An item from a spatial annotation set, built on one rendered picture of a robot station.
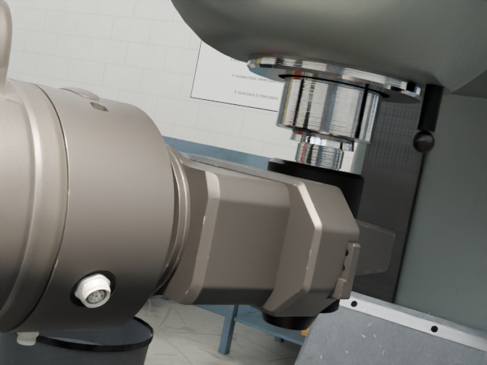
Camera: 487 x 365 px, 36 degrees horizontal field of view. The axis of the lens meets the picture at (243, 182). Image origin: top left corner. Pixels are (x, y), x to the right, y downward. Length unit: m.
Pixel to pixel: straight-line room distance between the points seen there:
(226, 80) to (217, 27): 5.33
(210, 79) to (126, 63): 0.89
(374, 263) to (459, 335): 0.37
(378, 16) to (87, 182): 0.12
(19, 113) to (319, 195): 0.12
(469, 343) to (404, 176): 0.17
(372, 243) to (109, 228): 0.15
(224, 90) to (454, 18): 5.36
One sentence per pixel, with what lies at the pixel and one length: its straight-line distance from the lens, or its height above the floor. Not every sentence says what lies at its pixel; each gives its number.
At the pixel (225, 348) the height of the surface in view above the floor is 0.04.
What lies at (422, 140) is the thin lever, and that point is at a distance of 0.34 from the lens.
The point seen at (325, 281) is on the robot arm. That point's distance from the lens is 0.29.
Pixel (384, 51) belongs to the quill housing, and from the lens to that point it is 0.30.
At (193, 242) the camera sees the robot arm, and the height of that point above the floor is 1.23.
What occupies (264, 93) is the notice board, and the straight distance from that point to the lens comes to 5.44.
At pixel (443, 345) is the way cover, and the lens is 0.72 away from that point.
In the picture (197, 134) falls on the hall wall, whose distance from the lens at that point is 5.74.
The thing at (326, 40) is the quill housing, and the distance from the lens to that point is 0.29.
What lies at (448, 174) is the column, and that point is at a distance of 0.73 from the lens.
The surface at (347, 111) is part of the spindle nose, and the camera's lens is 0.34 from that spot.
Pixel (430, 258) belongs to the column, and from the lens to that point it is 0.73.
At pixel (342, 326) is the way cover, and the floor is 1.11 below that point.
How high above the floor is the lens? 1.27
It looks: 3 degrees down
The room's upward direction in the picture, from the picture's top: 11 degrees clockwise
